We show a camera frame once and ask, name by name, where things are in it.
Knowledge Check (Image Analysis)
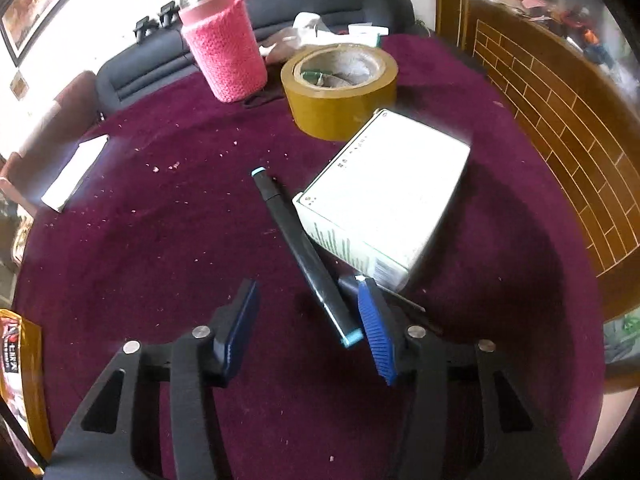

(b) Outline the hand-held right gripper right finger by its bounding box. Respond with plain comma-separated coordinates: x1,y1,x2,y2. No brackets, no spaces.
357,278,573,480

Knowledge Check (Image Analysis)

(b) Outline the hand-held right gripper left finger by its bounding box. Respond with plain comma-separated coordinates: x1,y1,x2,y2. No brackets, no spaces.
44,278,261,480

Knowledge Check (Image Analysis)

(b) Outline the black marker with teal caps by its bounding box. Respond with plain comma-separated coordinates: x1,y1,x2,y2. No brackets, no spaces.
250,166,365,348

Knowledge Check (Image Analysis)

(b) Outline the thin dark pen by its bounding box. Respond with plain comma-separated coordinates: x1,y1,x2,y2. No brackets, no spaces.
337,272,426,313

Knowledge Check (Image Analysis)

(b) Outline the cream and green box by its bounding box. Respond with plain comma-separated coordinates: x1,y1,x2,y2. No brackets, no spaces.
292,108,472,293

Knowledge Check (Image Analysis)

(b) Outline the yellow snack packet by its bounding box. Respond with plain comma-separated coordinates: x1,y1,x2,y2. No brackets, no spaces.
0,308,53,476

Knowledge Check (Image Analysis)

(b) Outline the yellow tape roll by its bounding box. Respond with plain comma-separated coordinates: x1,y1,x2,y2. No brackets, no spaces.
280,44,399,142

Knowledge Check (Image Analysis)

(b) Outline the bottle in pink knit sleeve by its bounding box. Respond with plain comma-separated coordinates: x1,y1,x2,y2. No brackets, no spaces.
179,0,268,104

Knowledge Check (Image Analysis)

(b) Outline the maroon armchair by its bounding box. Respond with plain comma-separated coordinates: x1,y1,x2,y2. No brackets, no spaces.
0,71,98,216

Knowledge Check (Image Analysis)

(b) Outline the brick-patterned wooden panel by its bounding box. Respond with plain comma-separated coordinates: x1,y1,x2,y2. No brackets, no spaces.
435,0,640,321

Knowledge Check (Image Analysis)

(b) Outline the crumpled white tissue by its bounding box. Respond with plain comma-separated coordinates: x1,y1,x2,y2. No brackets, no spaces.
260,12,321,63

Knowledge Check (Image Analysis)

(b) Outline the small white box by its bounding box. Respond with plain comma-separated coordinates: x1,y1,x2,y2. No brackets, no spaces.
345,24,391,51

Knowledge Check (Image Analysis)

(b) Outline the black sofa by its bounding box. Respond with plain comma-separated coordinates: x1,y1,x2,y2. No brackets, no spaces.
95,0,416,116

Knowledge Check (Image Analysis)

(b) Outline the framed wall painting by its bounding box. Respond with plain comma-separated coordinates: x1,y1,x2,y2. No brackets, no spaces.
0,0,113,68

